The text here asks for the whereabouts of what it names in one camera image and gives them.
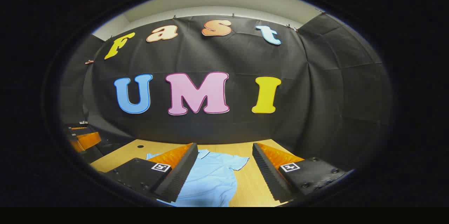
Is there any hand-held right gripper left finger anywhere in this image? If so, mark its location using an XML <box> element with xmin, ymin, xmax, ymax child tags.
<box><xmin>105</xmin><ymin>143</ymin><xmax>199</xmax><ymax>203</ymax></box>

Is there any light blue T-shirt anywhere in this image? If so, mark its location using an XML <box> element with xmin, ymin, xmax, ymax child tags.
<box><xmin>146</xmin><ymin>149</ymin><xmax>250</xmax><ymax>207</ymax></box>

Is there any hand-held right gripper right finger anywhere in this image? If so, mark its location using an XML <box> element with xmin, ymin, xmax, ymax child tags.
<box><xmin>252</xmin><ymin>142</ymin><xmax>355</xmax><ymax>203</ymax></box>

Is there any black backdrop cloth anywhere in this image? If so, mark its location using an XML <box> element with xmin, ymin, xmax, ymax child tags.
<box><xmin>60</xmin><ymin>13</ymin><xmax>393</xmax><ymax>172</ymax></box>

